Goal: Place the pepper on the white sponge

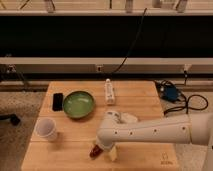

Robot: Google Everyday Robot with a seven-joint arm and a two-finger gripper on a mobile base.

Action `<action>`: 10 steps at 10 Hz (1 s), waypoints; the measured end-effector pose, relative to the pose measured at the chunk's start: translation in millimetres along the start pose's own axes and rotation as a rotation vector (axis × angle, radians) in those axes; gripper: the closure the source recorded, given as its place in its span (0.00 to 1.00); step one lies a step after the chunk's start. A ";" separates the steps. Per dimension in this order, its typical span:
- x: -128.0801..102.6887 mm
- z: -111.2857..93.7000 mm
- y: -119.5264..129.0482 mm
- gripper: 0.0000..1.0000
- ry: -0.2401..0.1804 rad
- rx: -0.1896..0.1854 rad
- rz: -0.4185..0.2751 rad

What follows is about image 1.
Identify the black hanging cable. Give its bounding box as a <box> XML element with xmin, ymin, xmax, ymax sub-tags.
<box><xmin>105</xmin><ymin>7</ymin><xmax>148</xmax><ymax>77</ymax></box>

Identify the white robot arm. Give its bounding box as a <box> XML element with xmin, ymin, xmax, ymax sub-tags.
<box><xmin>96</xmin><ymin>111</ymin><xmax>213</xmax><ymax>171</ymax></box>

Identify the blue black cable bundle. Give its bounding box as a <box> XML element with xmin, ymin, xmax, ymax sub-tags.
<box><xmin>154</xmin><ymin>79</ymin><xmax>210</xmax><ymax>116</ymax></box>

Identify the black phone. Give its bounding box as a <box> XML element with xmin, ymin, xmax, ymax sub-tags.
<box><xmin>52</xmin><ymin>93</ymin><xmax>63</xmax><ymax>111</ymax></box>

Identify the white plastic cup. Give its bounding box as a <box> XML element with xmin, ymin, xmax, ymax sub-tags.
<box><xmin>35</xmin><ymin>118</ymin><xmax>57</xmax><ymax>141</ymax></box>

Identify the green bowl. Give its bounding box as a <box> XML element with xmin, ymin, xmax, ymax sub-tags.
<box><xmin>62</xmin><ymin>91</ymin><xmax>95</xmax><ymax>119</ymax></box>

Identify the black chair base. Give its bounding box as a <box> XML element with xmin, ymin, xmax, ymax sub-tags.
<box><xmin>0</xmin><ymin>114</ymin><xmax>21</xmax><ymax>126</ymax></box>

